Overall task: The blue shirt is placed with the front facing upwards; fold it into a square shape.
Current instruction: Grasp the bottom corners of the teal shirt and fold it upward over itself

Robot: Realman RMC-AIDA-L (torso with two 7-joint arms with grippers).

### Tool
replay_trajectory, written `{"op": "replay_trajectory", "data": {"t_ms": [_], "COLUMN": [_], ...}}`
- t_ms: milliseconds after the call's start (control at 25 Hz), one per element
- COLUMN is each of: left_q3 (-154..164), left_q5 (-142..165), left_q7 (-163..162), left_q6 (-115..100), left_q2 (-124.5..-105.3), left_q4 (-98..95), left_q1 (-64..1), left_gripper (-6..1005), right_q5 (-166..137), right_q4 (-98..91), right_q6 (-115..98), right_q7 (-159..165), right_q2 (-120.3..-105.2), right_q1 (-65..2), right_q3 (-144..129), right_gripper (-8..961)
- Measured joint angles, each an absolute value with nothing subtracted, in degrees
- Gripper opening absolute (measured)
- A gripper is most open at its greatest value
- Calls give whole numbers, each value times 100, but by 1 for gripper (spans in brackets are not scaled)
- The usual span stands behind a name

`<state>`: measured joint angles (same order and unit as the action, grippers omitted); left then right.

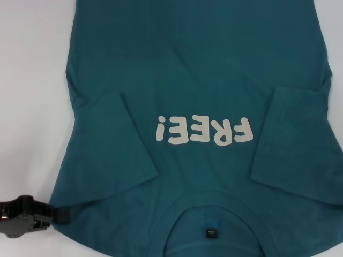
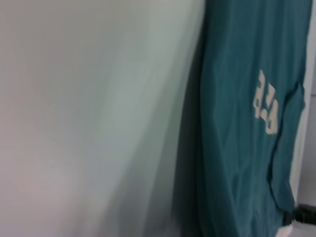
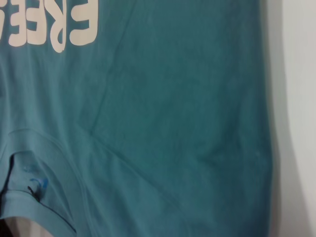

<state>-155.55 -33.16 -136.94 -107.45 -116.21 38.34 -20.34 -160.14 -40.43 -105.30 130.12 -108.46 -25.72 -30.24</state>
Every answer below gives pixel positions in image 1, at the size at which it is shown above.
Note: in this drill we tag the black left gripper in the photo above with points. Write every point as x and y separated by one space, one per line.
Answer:
18 217

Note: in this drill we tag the teal t-shirt with beige print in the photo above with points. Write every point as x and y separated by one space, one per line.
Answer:
187 80

